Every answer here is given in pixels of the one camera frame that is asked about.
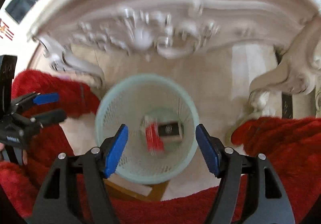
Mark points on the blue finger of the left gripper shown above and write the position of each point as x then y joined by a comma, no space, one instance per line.
41,99
51,117

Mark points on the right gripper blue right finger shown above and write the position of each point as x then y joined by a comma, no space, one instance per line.
210,148

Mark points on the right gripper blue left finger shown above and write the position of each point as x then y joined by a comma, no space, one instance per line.
115,149

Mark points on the red Chinese cigarette carton box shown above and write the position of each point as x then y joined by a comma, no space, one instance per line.
149,128

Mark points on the black rectangular box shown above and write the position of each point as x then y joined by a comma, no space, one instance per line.
170,131

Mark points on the person left hand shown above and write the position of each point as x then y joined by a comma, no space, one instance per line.
13,155

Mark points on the wooden stool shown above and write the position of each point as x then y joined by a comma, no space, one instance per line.
136,192

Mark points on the pale green mesh waste basket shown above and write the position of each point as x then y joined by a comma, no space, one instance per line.
161,118

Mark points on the red fuzzy clothing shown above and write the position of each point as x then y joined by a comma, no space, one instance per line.
63,144

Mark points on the ornate white marble coffee table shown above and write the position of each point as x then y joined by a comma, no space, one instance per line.
175,29

